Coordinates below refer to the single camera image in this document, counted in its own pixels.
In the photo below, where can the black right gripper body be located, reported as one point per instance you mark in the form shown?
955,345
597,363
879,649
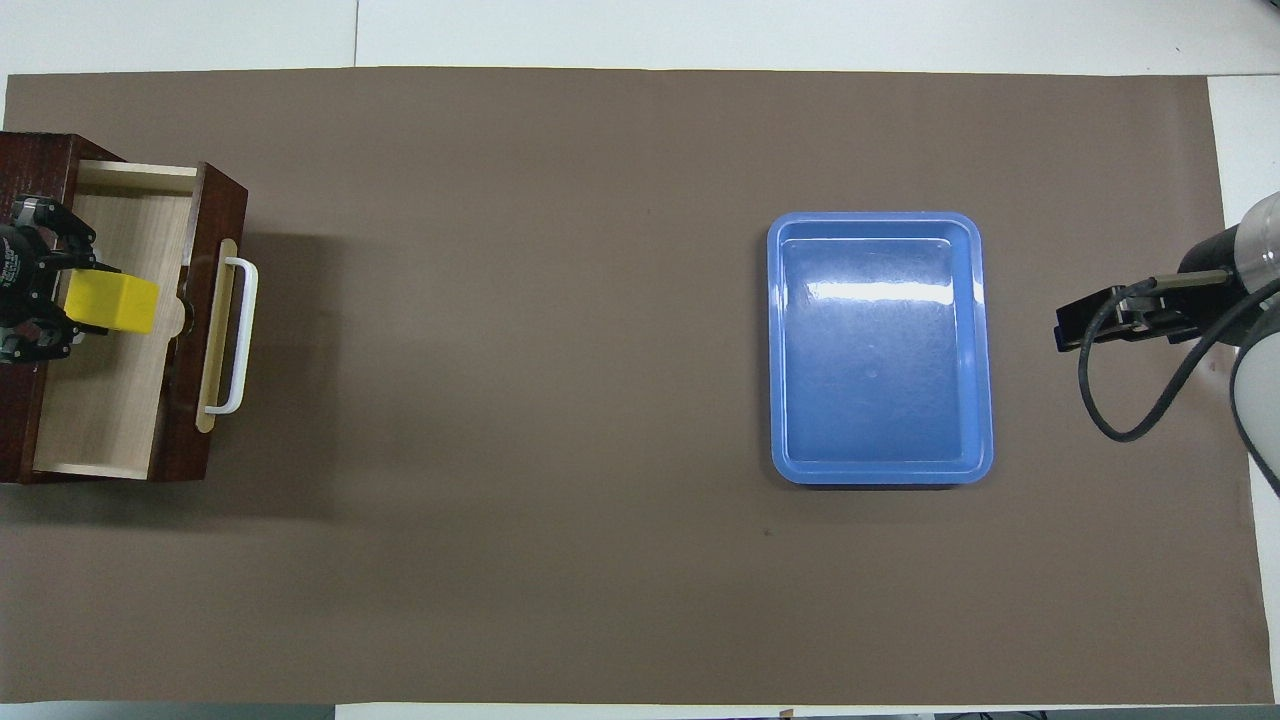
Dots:
1220,275

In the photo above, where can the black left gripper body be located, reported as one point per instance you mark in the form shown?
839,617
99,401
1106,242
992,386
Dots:
20,280

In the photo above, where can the yellow cube block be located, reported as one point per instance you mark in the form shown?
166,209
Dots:
115,303

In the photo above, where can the dark wooden drawer cabinet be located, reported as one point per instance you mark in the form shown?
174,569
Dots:
30,165

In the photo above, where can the blue plastic tray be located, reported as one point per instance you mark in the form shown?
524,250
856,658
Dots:
880,380

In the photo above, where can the brown table mat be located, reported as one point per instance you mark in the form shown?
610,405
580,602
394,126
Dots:
600,550

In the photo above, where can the wooden drawer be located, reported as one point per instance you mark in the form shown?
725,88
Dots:
120,400

